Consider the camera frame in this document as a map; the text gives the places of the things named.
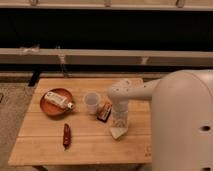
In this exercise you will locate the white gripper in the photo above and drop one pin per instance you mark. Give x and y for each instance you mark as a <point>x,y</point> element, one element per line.
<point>120,115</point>

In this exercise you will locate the dark snack bar wrapper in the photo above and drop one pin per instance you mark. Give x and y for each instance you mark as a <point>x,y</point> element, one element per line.
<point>104,112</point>

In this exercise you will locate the white sponge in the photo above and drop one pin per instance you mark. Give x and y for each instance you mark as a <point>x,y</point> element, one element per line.
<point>117,132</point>

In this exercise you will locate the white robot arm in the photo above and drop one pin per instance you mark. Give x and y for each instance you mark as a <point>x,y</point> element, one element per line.
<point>181,118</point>

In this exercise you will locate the translucent plastic cup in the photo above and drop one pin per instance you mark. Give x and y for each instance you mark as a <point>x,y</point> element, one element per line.
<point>92,101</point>

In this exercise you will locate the wooden table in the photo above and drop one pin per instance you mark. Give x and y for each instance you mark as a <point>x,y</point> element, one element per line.
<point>40,139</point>

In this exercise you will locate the red pocket knife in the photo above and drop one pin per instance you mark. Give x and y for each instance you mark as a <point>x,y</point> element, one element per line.
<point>66,136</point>

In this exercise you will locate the white tube on plate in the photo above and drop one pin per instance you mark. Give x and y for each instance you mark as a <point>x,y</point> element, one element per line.
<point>58,100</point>

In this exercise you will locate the orange round plate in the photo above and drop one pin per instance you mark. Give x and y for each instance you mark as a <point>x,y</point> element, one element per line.
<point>51,109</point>

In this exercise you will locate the long grey bench rail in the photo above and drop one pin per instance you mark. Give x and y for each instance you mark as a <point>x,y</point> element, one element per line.
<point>105,57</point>

